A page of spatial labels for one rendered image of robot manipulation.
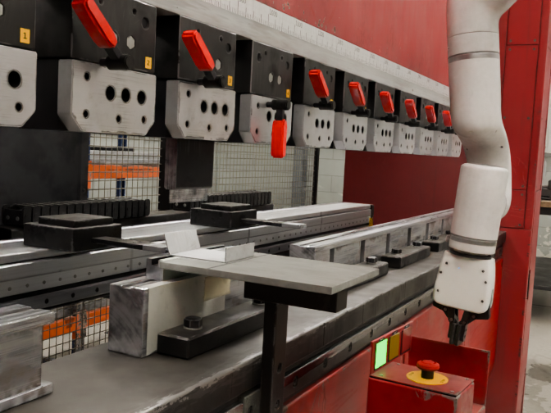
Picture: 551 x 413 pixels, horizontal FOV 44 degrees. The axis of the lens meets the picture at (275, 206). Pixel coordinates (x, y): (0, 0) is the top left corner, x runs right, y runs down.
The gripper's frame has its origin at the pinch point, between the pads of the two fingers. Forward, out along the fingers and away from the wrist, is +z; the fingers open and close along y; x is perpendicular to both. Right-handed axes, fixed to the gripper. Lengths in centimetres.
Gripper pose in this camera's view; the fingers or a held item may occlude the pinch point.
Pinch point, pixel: (457, 333)
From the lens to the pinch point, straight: 134.6
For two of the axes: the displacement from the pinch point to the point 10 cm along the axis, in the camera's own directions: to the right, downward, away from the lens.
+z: -1.3, 9.8, 1.3
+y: 8.4, 1.7, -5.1
